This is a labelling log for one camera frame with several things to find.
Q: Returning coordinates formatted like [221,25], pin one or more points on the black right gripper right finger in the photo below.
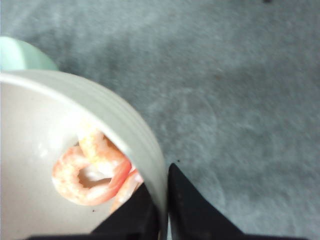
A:
[191,215]

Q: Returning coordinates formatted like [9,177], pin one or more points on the beige ribbed bowl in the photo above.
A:
[40,112]

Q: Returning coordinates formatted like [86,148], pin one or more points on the mint green breakfast maker base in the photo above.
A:
[16,55]

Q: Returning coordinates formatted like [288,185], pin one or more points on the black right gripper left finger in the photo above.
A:
[137,217]

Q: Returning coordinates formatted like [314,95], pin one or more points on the pink shrimp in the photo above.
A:
[95,171]

